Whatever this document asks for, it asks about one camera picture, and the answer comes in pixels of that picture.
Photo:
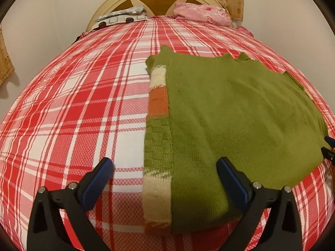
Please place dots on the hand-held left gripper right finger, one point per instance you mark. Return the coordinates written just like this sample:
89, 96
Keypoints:
233, 183

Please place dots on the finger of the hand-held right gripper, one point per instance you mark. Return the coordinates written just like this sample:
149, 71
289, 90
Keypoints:
330, 141
329, 153

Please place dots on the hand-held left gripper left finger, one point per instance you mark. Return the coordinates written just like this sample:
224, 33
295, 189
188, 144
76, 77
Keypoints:
98, 180

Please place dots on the green striped knit sweater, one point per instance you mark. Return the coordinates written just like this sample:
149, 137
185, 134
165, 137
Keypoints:
235, 115

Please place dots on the red plaid bed sheet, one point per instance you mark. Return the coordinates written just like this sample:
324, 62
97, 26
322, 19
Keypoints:
78, 104

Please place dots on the small pink cloth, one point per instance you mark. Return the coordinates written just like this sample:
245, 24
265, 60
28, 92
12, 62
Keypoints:
246, 31

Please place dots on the grey patterned pillow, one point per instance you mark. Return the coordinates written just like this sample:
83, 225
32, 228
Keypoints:
120, 18

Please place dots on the pink pillow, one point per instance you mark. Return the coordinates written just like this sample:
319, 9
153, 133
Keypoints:
204, 12

